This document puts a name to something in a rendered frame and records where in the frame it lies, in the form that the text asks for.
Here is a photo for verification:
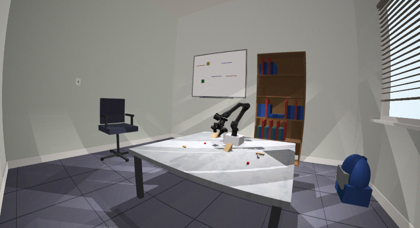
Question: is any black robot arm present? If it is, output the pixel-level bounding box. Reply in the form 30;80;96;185
213;103;250;137

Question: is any tan wooden triangular block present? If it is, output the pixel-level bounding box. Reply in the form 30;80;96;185
223;143;232;152

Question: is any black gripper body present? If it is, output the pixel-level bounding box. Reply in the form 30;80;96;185
211;121;228;132

